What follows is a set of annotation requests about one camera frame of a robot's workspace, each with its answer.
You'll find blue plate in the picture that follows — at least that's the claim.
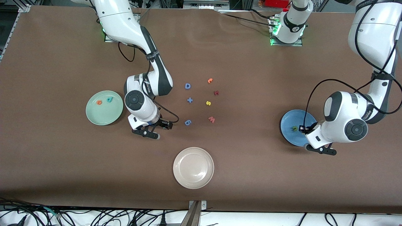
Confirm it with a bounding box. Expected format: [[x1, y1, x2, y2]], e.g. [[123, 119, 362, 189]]
[[280, 109, 318, 147]]

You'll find mint green plate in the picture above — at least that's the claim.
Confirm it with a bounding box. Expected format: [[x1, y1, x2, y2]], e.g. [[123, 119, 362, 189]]
[[85, 90, 123, 126]]

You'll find beige plate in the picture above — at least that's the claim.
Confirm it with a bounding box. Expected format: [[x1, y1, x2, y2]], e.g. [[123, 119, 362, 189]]
[[173, 147, 215, 189]]

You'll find brown table cover sheet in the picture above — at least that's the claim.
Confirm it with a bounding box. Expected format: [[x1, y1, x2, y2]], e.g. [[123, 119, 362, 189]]
[[0, 6, 402, 214]]

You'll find red box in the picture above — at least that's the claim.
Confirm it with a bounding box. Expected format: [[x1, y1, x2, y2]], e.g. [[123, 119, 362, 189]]
[[265, 0, 291, 8]]

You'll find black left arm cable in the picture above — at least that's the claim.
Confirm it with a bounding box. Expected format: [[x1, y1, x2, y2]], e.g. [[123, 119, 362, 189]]
[[303, 0, 402, 126]]

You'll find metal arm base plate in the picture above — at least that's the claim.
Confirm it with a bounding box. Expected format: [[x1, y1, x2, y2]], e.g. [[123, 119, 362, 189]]
[[104, 30, 121, 43], [268, 16, 303, 47]]

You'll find metal table edge bracket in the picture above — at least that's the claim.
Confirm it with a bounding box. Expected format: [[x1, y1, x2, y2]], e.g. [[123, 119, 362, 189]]
[[180, 200, 207, 226]]

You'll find black base power cable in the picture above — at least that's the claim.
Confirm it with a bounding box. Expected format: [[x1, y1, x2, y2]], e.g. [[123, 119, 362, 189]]
[[220, 13, 274, 26]]

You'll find teal floor cable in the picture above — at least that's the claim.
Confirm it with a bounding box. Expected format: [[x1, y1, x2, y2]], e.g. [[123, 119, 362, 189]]
[[43, 207, 62, 219]]

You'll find aluminium frame profile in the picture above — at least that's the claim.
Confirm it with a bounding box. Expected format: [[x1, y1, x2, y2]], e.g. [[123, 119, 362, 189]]
[[183, 0, 230, 10]]

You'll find aluminium table side rail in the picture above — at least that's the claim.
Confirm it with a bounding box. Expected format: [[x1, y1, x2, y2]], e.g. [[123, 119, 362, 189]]
[[0, 13, 20, 62]]

